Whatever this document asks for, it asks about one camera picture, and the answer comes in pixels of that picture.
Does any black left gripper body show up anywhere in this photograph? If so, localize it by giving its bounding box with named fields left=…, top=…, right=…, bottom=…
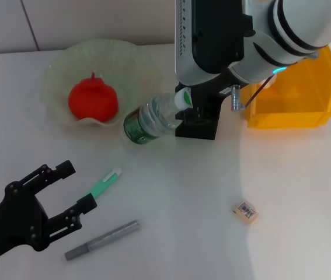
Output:
left=0, top=180, right=51, bottom=268

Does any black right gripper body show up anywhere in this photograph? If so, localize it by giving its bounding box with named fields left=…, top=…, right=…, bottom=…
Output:
left=193, top=71, right=243, bottom=118

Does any clear green-label water bottle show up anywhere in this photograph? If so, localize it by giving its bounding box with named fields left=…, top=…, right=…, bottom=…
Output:
left=123, top=87, right=194, bottom=146

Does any red-orange toy orange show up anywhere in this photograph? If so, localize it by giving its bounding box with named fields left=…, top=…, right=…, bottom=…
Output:
left=67, top=71, right=119, bottom=123

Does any black mesh pen holder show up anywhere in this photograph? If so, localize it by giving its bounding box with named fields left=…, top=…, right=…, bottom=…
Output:
left=175, top=112, right=223, bottom=141

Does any green retractable pen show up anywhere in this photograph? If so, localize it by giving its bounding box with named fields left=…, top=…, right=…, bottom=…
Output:
left=77, top=167, right=123, bottom=205

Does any grey marker pen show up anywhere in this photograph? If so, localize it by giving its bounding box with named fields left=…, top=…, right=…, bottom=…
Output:
left=64, top=220, right=141, bottom=262

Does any green glass fruit bowl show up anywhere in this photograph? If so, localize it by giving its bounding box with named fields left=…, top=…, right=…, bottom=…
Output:
left=41, top=38, right=165, bottom=128

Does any beige eraser with barcode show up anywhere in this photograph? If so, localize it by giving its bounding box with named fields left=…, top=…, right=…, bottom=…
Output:
left=231, top=200, right=259, bottom=225

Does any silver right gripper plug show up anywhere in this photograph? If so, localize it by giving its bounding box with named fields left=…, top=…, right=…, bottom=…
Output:
left=230, top=84, right=242, bottom=111

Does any yellow plastic bin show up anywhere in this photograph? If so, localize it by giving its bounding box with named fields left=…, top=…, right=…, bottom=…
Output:
left=242, top=46, right=331, bottom=129

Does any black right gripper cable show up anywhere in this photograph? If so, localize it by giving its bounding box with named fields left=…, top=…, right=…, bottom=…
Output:
left=241, top=74, right=276, bottom=110

